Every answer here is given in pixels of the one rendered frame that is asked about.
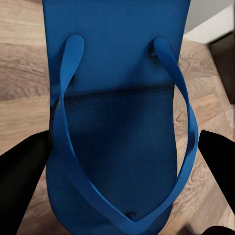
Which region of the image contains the sandal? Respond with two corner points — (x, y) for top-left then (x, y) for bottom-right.
(42, 0), (199, 235)

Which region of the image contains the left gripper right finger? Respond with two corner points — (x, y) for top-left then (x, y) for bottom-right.
(198, 130), (235, 214)

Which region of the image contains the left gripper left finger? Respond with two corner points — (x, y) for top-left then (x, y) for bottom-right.
(0, 130), (53, 235)

